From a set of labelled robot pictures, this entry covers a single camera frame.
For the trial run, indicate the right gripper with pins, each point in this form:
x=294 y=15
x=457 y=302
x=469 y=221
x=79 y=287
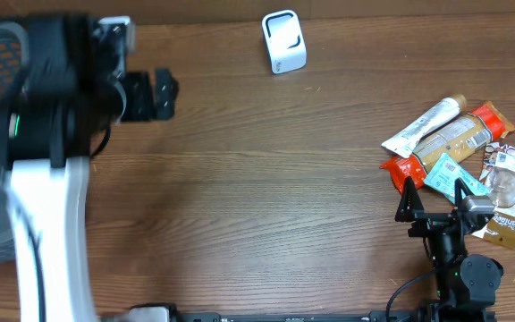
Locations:
x=433 y=217

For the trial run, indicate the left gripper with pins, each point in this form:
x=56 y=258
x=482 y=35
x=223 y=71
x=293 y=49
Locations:
x=137 y=96

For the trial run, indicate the teal toilet tissue pack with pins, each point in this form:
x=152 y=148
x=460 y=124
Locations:
x=444 y=174

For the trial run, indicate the white green tube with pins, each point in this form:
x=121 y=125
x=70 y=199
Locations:
x=405 y=141

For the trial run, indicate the orange pasta package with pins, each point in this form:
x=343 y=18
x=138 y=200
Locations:
x=459 y=139

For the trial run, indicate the white brown bread bag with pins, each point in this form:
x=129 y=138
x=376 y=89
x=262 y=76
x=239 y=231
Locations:
x=498 y=175

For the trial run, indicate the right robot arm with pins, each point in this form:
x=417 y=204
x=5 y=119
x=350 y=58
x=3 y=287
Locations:
x=465 y=284

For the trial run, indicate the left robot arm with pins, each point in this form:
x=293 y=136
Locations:
x=72 y=84

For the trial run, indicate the white barcode scanner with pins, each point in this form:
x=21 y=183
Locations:
x=284 y=40

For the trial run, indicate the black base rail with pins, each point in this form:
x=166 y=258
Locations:
x=169 y=312

